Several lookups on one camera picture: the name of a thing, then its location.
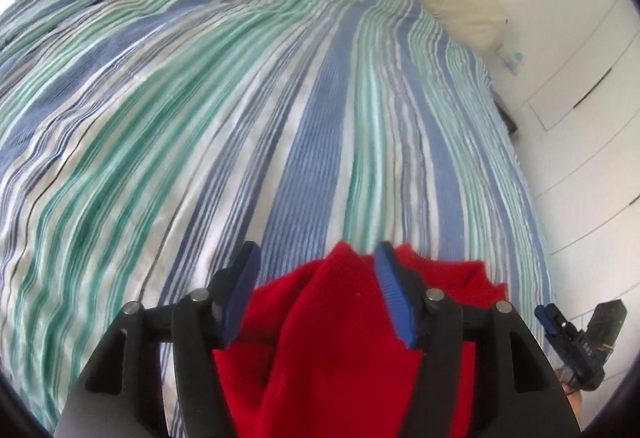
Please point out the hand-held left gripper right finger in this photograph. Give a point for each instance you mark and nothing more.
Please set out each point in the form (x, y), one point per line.
(395, 298)

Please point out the striped bed cover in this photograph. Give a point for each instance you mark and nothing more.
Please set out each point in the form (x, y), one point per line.
(250, 117)

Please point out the dark wooden nightstand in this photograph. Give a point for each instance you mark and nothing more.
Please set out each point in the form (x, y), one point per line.
(507, 117)

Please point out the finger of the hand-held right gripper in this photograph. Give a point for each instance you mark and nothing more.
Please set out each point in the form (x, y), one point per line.
(548, 320)

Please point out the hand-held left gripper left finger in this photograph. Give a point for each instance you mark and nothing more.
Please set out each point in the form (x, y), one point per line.
(242, 293)

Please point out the red shirt with white print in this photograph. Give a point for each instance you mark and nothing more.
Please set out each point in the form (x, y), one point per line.
(325, 348)

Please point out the wall socket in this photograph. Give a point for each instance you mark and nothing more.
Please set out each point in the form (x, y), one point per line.
(515, 60)

